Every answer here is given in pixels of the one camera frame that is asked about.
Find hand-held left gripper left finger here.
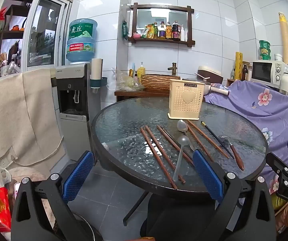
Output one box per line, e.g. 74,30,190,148
11,151,95,241

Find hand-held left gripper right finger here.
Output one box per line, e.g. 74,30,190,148
192,149,277,241

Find brown wooden chopstick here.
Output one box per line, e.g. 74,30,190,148
140,127,178,190
157,125,194,166
187,130,214,163
187,120,230,159
145,125,186,184

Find metal utensil with wooden handle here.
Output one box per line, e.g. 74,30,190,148
219,135,245,171

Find black chopstick with gold band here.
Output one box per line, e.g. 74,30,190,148
200,121,235,159

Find grey plastic spoon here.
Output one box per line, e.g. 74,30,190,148
172,135,190,182

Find steel spoon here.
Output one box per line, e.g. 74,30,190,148
177,119,195,152

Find thin black chopstick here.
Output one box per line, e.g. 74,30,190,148
161,127,182,149

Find cream perforated utensil holder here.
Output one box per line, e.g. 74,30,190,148
167,78,205,120

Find purple floral cloth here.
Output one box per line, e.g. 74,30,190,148
204,80,288,194

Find round glass table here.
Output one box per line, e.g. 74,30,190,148
91,97,269,226

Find grey water dispenser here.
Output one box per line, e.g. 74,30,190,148
50,63,102,166

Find white microwave oven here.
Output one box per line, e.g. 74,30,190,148
250,59,288,87

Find beige cloth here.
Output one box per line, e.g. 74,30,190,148
0,66,67,167

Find dark wooden counter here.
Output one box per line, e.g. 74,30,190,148
114,89,171,103

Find white and brown rice cooker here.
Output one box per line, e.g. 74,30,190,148
195,65,223,84

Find yellow roll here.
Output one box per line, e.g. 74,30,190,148
235,52,244,80

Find white paper cup dispenser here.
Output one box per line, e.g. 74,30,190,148
90,58,108,95

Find stack of green cups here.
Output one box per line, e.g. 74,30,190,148
259,40,272,61

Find clear plastic bag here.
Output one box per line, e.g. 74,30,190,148
107,67,145,92

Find wooden wash basin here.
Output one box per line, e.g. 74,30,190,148
140,73,181,92

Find tall sleeve of paper cups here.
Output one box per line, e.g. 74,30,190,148
278,12,288,65

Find brass faucet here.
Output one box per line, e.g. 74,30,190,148
167,62,178,75

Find yellow pump soap bottle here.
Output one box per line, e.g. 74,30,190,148
136,62,146,80

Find blue water jug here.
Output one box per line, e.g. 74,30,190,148
66,18,98,65

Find wooden-framed mirror shelf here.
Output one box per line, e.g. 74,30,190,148
128,3,196,48

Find large dark soy sauce bottle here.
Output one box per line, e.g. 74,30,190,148
171,20,181,41

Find sliding window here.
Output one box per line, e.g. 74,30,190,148
0,0,73,82

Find purple label bottle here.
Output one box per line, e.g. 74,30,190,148
158,21,166,40

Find green hanging packet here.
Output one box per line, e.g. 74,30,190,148
122,20,130,40

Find yellow seasoning packets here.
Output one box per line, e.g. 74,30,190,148
141,24,155,40

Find white power cable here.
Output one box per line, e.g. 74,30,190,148
14,128,62,161

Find white wall socket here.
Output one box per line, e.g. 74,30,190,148
0,146,17,167

